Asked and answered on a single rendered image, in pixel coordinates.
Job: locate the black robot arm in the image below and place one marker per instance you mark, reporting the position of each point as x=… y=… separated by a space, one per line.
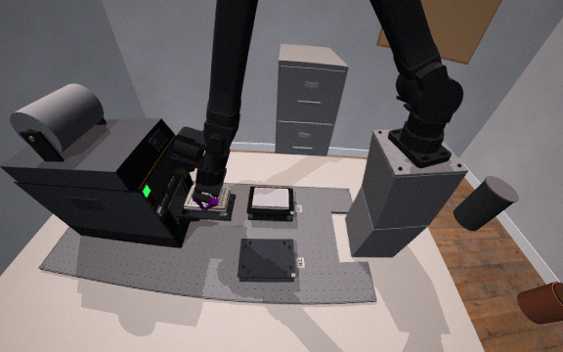
x=431 y=94

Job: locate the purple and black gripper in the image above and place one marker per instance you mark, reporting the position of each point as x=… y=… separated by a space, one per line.
x=214 y=188

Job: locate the grey roll on black bracket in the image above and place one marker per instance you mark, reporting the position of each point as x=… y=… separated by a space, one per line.
x=62 y=116

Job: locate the black rectangular frame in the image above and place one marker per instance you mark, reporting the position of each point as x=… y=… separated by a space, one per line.
x=279 y=214

